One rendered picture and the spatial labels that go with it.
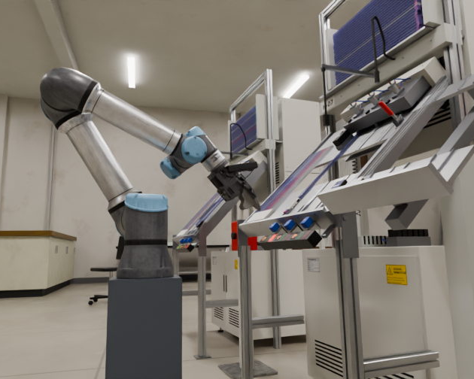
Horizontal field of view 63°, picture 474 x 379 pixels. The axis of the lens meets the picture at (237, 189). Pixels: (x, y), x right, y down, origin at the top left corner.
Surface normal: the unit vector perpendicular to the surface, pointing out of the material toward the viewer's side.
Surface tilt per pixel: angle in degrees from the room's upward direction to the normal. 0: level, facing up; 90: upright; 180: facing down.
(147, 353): 90
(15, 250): 90
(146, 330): 90
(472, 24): 90
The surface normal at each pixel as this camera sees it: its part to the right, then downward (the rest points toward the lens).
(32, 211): 0.25, -0.16
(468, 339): -0.94, -0.04
